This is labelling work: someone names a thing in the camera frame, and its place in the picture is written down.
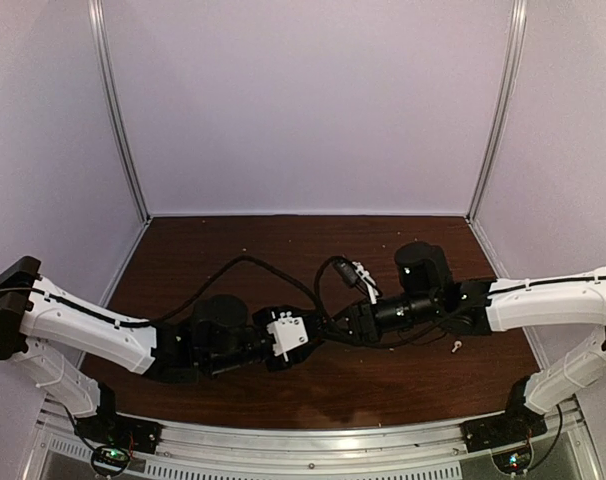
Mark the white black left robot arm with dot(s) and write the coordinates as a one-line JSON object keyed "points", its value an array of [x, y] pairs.
{"points": [[218, 337]]}

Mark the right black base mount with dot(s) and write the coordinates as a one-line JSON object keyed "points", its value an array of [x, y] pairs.
{"points": [[516, 424]]}

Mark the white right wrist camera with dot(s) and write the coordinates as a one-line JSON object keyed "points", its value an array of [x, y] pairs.
{"points": [[355, 275]]}

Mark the aluminium front rail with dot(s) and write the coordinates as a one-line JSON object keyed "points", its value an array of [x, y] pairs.
{"points": [[434, 450]]}

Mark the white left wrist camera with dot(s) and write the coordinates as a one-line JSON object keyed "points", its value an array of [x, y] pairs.
{"points": [[289, 332]]}

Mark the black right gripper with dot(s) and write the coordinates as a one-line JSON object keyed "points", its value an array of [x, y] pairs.
{"points": [[362, 323]]}

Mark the left aluminium frame post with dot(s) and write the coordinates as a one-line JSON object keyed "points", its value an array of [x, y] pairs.
{"points": [[115, 115]]}

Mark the aluminium frame post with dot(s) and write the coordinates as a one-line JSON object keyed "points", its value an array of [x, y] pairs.
{"points": [[115, 115], [512, 61]]}

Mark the right aluminium frame post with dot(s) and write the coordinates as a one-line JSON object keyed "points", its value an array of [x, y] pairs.
{"points": [[512, 61]]}

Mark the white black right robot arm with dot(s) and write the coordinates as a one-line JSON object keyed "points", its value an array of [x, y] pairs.
{"points": [[481, 307]]}

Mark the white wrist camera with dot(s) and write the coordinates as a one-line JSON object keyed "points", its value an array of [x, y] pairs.
{"points": [[355, 275], [289, 332]]}

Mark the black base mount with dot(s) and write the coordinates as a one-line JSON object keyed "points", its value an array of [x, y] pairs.
{"points": [[107, 426], [516, 424]]}

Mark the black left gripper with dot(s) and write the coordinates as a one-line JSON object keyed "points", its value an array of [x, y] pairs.
{"points": [[295, 312]]}

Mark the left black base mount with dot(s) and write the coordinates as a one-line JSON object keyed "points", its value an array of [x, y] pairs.
{"points": [[107, 426]]}

